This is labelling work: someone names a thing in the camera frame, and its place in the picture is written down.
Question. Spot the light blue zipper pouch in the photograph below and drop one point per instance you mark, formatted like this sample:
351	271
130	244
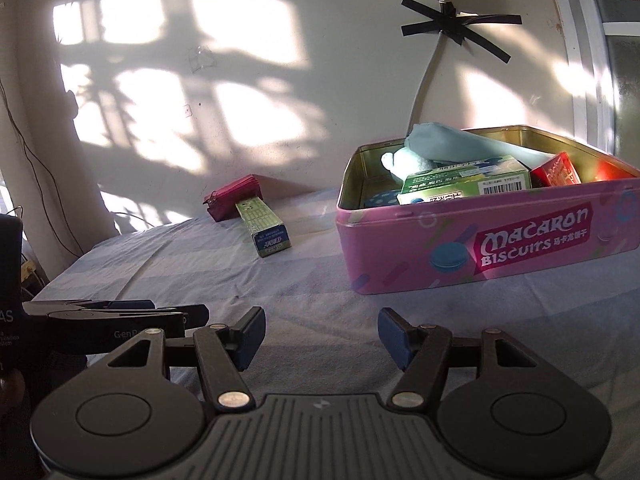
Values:
450	142

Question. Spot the pink biscuit tin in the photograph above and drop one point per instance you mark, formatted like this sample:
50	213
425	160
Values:
400	260

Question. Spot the maroon zipper pouch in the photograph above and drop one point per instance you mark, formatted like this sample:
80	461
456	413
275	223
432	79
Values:
232	200

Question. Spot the red cardboard box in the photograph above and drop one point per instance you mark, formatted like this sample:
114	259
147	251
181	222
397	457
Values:
555	172

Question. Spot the black tape cross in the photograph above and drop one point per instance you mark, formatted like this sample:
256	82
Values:
450	22

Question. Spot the green medicine box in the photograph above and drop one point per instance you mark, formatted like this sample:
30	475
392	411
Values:
450	182

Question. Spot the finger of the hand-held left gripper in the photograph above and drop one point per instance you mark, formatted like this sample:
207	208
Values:
130	304
195	316

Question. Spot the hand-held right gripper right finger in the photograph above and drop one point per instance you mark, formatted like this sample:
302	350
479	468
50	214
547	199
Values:
395	340

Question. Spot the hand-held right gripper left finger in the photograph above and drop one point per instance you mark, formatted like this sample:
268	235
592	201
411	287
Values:
247	340

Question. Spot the white window frame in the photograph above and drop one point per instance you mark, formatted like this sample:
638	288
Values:
575	35

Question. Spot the striped bed sheet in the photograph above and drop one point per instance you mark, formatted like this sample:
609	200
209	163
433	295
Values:
310	285

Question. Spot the clear tape piece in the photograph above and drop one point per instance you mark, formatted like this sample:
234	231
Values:
200	57

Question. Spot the long green cardboard box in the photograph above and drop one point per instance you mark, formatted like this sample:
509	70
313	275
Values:
262	225

